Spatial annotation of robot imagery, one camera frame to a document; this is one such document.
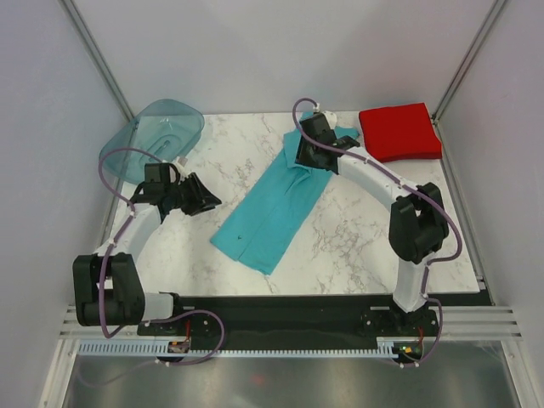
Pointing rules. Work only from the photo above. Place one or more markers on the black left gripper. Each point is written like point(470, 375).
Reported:
point(202, 199)

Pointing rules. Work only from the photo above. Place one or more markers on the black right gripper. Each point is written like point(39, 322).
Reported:
point(303, 157)

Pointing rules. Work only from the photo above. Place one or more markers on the teal t shirt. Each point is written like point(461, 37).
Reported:
point(259, 231)

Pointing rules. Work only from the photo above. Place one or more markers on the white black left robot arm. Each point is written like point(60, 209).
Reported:
point(107, 287)

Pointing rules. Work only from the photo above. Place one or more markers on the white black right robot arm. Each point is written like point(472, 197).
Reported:
point(417, 223)

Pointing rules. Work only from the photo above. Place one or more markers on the teal transparent plastic bin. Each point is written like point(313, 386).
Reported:
point(165, 128)

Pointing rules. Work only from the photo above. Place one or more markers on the folded red t shirt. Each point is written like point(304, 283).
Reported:
point(402, 132)

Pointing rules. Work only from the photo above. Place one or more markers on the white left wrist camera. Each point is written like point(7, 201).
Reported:
point(179, 163)

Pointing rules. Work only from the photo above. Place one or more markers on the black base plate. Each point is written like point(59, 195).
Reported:
point(321, 320)

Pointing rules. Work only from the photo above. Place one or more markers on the left aluminium corner post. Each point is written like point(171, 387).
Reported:
point(90, 44)

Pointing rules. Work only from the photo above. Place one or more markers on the aluminium corner post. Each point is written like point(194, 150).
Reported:
point(90, 44)
point(482, 35)

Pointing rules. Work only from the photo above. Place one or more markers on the right aluminium corner post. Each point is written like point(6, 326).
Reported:
point(482, 35)

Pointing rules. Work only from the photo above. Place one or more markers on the white slotted cable duct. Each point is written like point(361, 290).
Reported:
point(164, 349)

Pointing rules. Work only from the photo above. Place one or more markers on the aluminium frame rail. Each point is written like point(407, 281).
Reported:
point(461, 323)

